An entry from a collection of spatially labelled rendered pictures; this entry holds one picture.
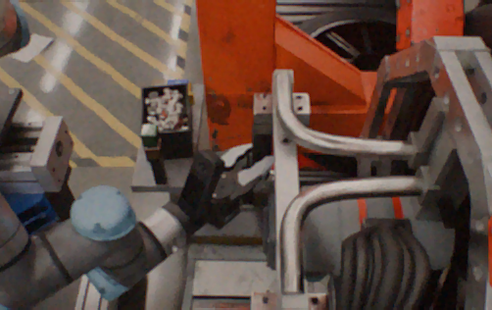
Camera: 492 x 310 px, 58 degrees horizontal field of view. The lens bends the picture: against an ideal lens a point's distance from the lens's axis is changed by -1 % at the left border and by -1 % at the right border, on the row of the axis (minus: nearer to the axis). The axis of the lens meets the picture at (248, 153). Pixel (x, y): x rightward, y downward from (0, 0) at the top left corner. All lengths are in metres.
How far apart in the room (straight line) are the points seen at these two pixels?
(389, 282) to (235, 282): 1.07
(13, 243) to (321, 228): 0.39
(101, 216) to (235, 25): 0.51
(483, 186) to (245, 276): 1.13
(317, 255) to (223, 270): 0.89
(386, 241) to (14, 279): 0.42
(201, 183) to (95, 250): 0.19
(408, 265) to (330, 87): 0.68
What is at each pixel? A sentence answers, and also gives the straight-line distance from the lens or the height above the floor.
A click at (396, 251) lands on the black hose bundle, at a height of 1.05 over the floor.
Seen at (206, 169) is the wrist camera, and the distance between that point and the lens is 0.68.
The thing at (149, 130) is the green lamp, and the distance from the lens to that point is 1.10.
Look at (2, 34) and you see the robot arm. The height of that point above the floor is 1.01.
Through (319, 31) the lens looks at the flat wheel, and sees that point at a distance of 1.69.
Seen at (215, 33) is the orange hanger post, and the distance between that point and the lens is 0.96.
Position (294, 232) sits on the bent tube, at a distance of 0.50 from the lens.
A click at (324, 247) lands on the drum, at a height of 0.89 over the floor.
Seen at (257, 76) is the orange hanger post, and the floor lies 0.79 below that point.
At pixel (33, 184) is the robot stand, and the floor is 0.71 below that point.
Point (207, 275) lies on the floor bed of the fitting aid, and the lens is 1.51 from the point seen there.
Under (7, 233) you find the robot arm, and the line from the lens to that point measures 0.59.
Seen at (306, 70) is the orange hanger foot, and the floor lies 0.79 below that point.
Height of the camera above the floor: 1.44
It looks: 50 degrees down
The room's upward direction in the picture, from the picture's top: straight up
